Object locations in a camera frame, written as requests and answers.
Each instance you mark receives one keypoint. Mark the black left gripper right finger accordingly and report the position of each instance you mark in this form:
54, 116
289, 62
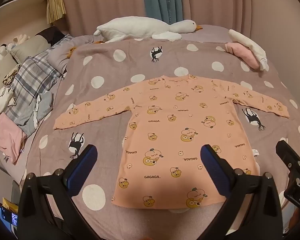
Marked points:
263, 218

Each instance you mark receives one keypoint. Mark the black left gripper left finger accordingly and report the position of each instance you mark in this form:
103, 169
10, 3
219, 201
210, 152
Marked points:
46, 208

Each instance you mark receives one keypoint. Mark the peach cartoon print shirt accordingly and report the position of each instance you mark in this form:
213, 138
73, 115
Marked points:
172, 118

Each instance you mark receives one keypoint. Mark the pink cloth on bedside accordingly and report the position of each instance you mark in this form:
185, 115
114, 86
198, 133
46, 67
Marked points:
11, 138

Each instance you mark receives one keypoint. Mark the plaid grey blanket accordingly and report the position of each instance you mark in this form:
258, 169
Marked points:
35, 76

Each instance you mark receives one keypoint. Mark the mauve polka dot bedspread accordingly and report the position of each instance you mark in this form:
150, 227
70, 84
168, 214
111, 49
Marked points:
95, 70

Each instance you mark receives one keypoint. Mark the grey pillow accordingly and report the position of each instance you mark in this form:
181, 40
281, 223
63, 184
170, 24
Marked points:
30, 48

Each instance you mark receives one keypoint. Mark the pink curtain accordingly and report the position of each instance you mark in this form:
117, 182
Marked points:
254, 18

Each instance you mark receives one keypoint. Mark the yellow fringe tassel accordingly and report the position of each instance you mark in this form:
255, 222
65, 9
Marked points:
55, 10

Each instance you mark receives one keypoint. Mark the white goose plush toy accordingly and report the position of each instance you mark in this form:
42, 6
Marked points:
129, 27

